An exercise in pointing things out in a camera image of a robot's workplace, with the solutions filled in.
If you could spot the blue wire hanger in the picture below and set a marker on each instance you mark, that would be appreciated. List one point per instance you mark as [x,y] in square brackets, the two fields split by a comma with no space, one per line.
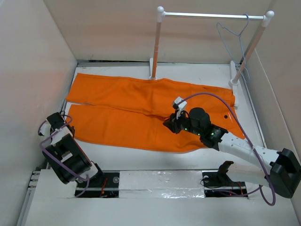
[236,51]

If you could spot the silver tape strip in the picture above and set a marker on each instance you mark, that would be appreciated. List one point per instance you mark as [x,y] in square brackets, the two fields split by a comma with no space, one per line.
[170,184]

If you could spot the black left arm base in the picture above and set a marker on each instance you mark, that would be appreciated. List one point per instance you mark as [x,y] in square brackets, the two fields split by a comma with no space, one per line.
[106,187]

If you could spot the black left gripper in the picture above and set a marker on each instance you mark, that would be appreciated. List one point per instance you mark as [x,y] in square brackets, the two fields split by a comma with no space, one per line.
[74,131]

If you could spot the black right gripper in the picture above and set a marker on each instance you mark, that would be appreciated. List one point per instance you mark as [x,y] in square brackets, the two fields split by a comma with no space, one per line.
[172,123]

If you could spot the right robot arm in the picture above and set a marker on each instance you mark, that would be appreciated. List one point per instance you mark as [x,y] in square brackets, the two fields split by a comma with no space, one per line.
[280,169]

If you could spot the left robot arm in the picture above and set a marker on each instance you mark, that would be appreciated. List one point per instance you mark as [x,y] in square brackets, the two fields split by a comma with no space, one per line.
[64,155]

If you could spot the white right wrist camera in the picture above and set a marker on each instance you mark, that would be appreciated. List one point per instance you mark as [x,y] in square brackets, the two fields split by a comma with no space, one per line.
[179,105]

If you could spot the orange trousers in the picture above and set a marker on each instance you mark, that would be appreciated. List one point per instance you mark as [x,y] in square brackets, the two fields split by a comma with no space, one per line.
[129,112]

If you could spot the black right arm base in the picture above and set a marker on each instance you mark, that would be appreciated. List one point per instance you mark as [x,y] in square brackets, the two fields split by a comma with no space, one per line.
[216,183]

